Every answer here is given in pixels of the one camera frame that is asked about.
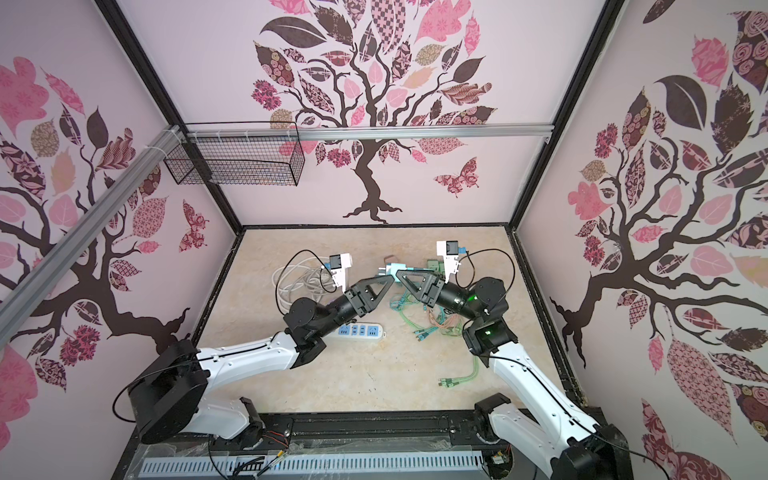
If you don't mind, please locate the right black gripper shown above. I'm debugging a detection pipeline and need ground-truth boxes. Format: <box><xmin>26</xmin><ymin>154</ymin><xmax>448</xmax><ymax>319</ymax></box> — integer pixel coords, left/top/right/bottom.
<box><xmin>400</xmin><ymin>269</ymin><xmax>483</xmax><ymax>327</ymax></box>

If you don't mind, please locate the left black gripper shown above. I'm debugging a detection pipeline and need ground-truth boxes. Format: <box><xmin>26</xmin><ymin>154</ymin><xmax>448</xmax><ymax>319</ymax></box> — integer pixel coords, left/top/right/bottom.
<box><xmin>315</xmin><ymin>273</ymin><xmax>394</xmax><ymax>338</ymax></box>

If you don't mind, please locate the light teal charger plug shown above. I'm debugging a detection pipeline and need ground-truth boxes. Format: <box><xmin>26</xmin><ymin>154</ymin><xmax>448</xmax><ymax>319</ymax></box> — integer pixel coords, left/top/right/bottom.
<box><xmin>384</xmin><ymin>262</ymin><xmax>409</xmax><ymax>278</ymax></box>

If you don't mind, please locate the teal charger cable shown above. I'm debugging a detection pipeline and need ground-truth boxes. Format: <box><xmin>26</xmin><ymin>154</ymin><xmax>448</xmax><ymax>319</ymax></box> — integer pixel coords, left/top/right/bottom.
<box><xmin>389</xmin><ymin>287</ymin><xmax>445</xmax><ymax>344</ymax></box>

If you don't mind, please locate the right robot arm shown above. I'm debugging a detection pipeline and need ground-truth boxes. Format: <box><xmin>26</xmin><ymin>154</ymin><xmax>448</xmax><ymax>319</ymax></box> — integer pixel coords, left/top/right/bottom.
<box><xmin>396</xmin><ymin>270</ymin><xmax>633</xmax><ymax>479</ymax></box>

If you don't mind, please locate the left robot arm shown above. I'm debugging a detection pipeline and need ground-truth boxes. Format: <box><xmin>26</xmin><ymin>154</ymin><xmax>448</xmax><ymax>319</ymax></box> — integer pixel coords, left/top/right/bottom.
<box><xmin>126</xmin><ymin>275</ymin><xmax>395</xmax><ymax>445</ymax></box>

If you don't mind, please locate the green charger plug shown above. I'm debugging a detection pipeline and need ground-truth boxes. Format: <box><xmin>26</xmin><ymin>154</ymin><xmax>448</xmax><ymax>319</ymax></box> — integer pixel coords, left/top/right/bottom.
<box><xmin>426</xmin><ymin>259</ymin><xmax>442</xmax><ymax>271</ymax></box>

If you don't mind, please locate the white blue power strip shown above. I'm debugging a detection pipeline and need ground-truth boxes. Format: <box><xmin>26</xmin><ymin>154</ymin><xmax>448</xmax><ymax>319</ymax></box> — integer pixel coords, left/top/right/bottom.
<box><xmin>331</xmin><ymin>323</ymin><xmax>385</xmax><ymax>341</ymax></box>

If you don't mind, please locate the green charger cable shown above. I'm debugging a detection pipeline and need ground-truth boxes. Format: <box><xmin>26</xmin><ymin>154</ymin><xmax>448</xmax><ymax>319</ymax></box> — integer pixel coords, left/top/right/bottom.
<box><xmin>395</xmin><ymin>299</ymin><xmax>481</xmax><ymax>389</ymax></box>

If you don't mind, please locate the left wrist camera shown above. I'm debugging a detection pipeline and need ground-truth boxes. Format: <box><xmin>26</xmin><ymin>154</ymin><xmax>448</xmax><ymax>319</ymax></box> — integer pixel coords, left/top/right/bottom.
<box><xmin>326</xmin><ymin>253</ymin><xmax>353</xmax><ymax>292</ymax></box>

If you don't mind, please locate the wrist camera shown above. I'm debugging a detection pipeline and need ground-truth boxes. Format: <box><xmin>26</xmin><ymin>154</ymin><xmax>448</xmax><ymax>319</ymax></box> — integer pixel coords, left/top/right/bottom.
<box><xmin>436</xmin><ymin>240</ymin><xmax>467</xmax><ymax>280</ymax></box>
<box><xmin>326</xmin><ymin>253</ymin><xmax>353</xmax><ymax>292</ymax></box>

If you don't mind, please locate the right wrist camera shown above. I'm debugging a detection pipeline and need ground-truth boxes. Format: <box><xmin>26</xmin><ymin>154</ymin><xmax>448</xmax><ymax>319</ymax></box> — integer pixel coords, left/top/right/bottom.
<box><xmin>436</xmin><ymin>240</ymin><xmax>467</xmax><ymax>280</ymax></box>

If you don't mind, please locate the pink charger cable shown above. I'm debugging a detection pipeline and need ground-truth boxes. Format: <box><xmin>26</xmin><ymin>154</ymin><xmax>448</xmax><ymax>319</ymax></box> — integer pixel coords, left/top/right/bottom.
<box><xmin>419</xmin><ymin>305</ymin><xmax>466</xmax><ymax>337</ymax></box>

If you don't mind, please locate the white power strip cable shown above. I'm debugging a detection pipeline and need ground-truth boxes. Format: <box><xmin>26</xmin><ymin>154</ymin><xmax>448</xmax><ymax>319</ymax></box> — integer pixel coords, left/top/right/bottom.
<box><xmin>271</xmin><ymin>256</ymin><xmax>337</xmax><ymax>308</ymax></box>

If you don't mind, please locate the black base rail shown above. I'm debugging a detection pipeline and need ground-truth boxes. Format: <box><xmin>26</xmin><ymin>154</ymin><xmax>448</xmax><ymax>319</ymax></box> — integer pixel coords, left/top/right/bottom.
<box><xmin>110</xmin><ymin>407</ymin><xmax>634</xmax><ymax>480</ymax></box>

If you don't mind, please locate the black wire basket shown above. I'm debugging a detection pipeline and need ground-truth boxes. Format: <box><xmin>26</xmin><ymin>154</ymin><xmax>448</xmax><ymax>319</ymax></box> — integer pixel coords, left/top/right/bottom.
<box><xmin>164</xmin><ymin>120</ymin><xmax>305</xmax><ymax>187</ymax></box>

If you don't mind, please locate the white slotted cable duct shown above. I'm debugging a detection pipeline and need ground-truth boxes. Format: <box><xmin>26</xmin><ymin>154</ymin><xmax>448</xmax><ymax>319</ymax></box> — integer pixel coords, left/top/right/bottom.
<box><xmin>137</xmin><ymin>451</ymin><xmax>485</xmax><ymax>479</ymax></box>

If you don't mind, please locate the back aluminium rail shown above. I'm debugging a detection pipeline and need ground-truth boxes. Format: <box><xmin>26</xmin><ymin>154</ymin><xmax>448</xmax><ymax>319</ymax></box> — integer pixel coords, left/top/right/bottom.
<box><xmin>187</xmin><ymin>123</ymin><xmax>554</xmax><ymax>141</ymax></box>

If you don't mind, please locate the aluminium rail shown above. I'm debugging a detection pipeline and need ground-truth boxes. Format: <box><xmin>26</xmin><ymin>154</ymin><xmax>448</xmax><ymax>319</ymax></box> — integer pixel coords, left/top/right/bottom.
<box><xmin>187</xmin><ymin>123</ymin><xmax>554</xmax><ymax>141</ymax></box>
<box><xmin>1</xmin><ymin>125</ymin><xmax>182</xmax><ymax>345</ymax></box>

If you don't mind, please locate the left aluminium rail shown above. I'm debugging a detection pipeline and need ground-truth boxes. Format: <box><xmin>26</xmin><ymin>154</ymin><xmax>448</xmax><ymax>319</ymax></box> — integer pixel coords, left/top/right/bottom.
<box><xmin>1</xmin><ymin>125</ymin><xmax>182</xmax><ymax>345</ymax></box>

